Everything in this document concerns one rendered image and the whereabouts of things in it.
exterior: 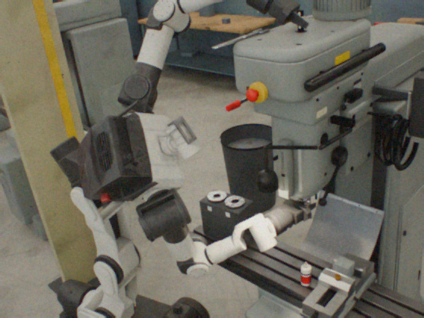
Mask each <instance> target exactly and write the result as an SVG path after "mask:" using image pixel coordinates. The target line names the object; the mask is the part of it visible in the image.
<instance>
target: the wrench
mask: <svg viewBox="0 0 424 318"><path fill-rule="evenodd" d="M269 31H270V30H262V29H259V30H254V31H252V33H249V34H248V35H245V36H242V37H239V38H235V39H232V40H229V41H228V42H224V43H222V44H220V45H216V46H214V47H212V48H211V49H215V50H217V49H219V48H224V47H226V46H228V45H231V44H234V43H236V42H239V41H242V40H243V39H248V38H251V37H252V36H256V35H258V34H263V33H267V32H269Z"/></svg>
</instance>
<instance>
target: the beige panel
mask: <svg viewBox="0 0 424 318"><path fill-rule="evenodd" d="M55 15H56V13H55V9H54V5H53V2H52V0H0V93H1V95H2V98H3V100H2V101H3V103H4V106H5V109H6V111H7V114H8V117H9V122H10V125H11V128H12V130H13V133H14V137H15V139H16V143H17V147H18V149H19V151H20V155H21V157H22V160H23V165H24V168H25V171H26V174H27V176H28V179H29V181H30V185H31V187H32V192H33V196H34V198H35V200H36V204H37V207H38V209H39V212H40V215H41V218H42V223H43V226H44V228H45V232H46V234H47V236H48V240H49V243H50V246H51V249H52V251H53V254H54V256H55V260H56V262H57V267H58V270H59V273H60V275H61V277H59V278H57V279H56V280H54V281H52V282H51V283H50V284H48V287H49V288H51V289H52V291H53V292H54V293H56V294H57V293H58V289H59V288H60V287H61V285H62V284H63V282H65V281H66V280H68V279H73V280H76V281H80V282H85V283H88V284H90V285H94V286H97V287H99V286H100V285H101V283H100V282H99V280H98V277H97V276H96V274H95V271H94V260H95V258H96V257H97V248H96V244H95V240H94V236H93V233H92V230H91V229H90V228H89V227H88V226H87V224H86V218H85V215H84V214H83V213H82V212H81V211H80V210H79V209H78V207H77V206H76V205H75V204H74V203H73V201H72V200H71V197H70V193H71V191H72V190H73V189H72V188H71V184H70V182H69V181H68V178H67V176H66V175H65V174H64V172H63V171H62V169H61V168H60V167H59V166H58V164H57V162H56V161H55V159H54V158H53V157H52V156H51V154H50V150H52V149H54V148H56V147H57V146H58V145H60V144H61V143H62V142H64V141H65V140H66V139H68V138H70V137H71V136H76V139H77V140H78V142H79V143H81V141H82V140H83V139H84V137H85V136H86V135H85V133H84V129H83V124H82V121H81V118H80V113H79V110H78V104H77V101H76V96H75V93H74V90H73V85H72V79H71V76H70V71H69V68H68V65H67V60H66V55H65V51H64V46H63V43H62V41H61V33H60V30H59V27H58V22H57V18H56V16H55Z"/></svg>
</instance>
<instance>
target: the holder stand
mask: <svg viewBox="0 0 424 318"><path fill-rule="evenodd" d="M199 203H200V208H201V218H202V223H203V228H204V234H205V235H208V236H210V237H212V238H215V239H218V240H224V239H227V238H228V237H230V236H232V234H233V232H234V229H235V226H237V225H238V224H240V223H242V222H244V221H246V220H248V219H250V218H252V217H253V216H254V201H252V200H250V199H247V198H243V197H242V196H238V195H231V194H228V193H225V192H223V191H218V190H216V189H214V190H213V191H212V192H211V193H209V194H208V195H206V196H205V197H204V198H202V199H201V200H200V201H199Z"/></svg>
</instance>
